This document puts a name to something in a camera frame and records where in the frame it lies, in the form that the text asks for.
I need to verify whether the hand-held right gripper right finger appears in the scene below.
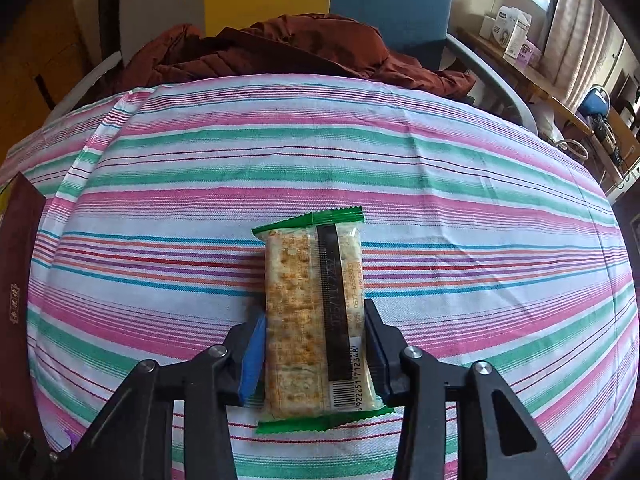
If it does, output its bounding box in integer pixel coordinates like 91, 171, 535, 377
364, 299, 573, 480

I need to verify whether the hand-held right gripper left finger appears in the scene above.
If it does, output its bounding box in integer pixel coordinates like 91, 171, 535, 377
60, 312, 266, 480

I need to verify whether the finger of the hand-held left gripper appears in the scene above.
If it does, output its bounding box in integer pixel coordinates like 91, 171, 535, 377
0, 430, 68, 480

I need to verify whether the green cracker packet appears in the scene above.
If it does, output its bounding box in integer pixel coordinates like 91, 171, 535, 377
251, 206, 396, 435

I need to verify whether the gold tin box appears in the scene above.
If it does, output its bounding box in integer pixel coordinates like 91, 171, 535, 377
0, 171, 47, 361

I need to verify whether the rust brown jacket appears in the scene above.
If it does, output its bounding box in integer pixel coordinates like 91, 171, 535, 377
90, 14, 476, 106

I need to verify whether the wooden desk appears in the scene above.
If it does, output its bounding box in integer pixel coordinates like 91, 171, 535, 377
457, 27, 640, 186

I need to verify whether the metal folding rack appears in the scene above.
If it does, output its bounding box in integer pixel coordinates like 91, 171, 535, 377
590, 110, 640, 181

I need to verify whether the blue round item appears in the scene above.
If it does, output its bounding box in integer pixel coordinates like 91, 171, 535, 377
577, 87, 612, 123

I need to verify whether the purple box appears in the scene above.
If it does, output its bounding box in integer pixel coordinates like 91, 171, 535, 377
517, 40, 542, 68

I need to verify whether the tall white box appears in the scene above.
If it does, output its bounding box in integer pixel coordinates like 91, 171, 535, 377
502, 7, 533, 58

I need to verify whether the grey yellow blue chair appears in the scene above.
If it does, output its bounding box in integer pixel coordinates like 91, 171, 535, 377
50, 0, 538, 136

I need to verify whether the wooden wardrobe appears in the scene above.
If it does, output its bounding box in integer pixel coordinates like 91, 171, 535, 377
0, 0, 101, 171

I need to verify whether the patterned beige curtain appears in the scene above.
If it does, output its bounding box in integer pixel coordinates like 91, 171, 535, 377
542, 0, 626, 106

